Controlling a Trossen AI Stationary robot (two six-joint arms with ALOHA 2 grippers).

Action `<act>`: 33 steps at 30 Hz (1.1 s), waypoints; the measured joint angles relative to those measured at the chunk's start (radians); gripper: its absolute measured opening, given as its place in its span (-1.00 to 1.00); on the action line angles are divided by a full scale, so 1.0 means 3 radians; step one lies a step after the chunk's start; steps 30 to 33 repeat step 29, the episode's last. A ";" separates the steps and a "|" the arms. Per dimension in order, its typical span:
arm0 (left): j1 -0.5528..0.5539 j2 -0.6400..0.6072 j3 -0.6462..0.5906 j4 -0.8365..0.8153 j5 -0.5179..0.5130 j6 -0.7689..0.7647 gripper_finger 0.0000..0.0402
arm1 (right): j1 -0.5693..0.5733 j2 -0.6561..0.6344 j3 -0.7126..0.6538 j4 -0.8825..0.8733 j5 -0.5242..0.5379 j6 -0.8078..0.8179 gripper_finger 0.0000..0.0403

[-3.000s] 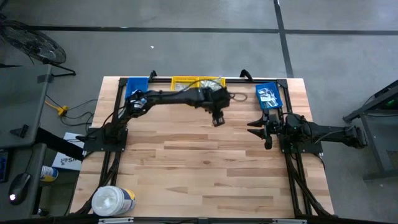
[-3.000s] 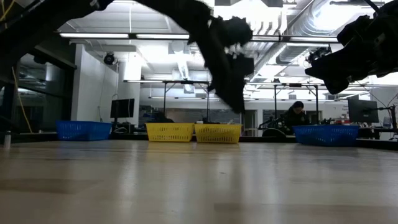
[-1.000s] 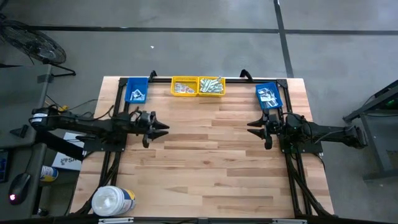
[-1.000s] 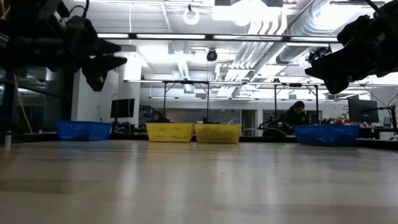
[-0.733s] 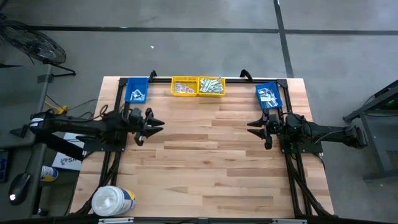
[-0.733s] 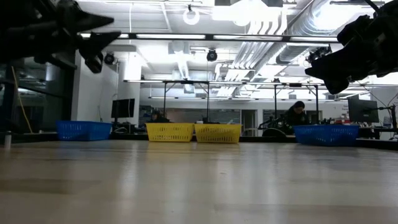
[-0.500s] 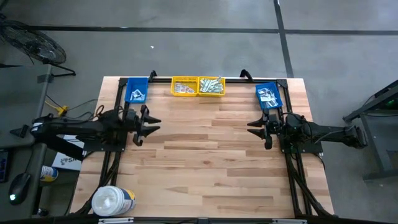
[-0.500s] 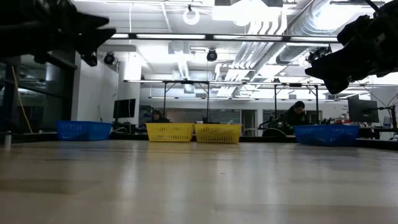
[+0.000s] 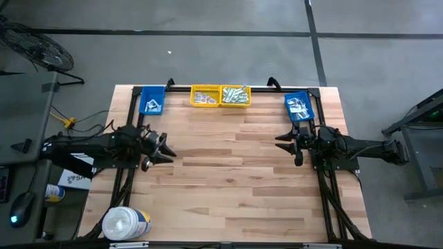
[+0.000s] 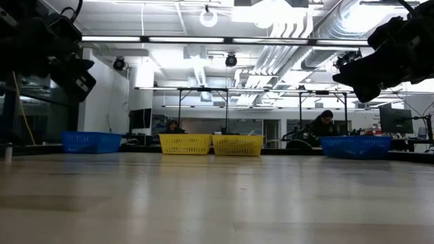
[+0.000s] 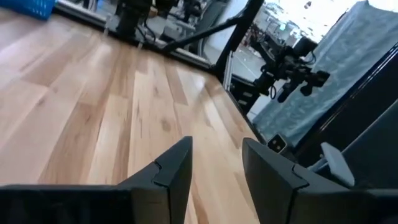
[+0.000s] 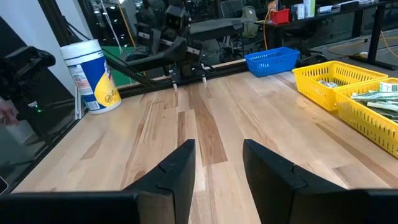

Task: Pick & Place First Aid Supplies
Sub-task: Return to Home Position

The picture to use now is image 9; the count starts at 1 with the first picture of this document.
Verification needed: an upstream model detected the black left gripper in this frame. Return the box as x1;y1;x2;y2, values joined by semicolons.
138;130;177;173

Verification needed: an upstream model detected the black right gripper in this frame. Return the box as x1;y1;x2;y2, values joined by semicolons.
275;120;315;167

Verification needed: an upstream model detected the blue plastic basket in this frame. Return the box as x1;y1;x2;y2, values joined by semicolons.
138;85;166;116
284;91;315;122

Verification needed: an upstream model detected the white wipes canister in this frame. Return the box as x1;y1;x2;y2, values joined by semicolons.
101;206;152;241

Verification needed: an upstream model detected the white printed box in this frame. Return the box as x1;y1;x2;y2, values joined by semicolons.
57;151;96;191

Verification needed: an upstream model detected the black diagonal brace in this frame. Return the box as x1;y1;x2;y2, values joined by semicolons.
39;140;95;180

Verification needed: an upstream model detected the white yellow can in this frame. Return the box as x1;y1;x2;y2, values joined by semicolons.
44;183;66;203

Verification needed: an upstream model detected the grey metal cart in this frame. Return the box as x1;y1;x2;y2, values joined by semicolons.
381;88;443;201

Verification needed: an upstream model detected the grey desk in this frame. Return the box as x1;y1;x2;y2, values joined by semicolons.
0;71;60;243

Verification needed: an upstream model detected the black computer mouse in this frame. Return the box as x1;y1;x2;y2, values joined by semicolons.
8;192;35;229

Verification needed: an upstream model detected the dark keyboard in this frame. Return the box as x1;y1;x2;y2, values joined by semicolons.
0;165;10;204

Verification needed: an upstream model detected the black floor fan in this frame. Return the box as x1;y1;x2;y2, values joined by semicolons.
0;15;86;86

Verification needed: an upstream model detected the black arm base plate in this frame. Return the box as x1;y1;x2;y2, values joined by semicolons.
309;148;361;172
84;149;142;170

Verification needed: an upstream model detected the yellow cable plug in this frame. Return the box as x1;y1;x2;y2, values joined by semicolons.
50;110;78;129

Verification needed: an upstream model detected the silver bracket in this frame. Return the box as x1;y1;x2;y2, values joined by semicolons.
109;241;150;249
302;243;343;249

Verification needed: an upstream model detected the black desk bracket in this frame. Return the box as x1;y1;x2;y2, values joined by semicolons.
10;138;34;154

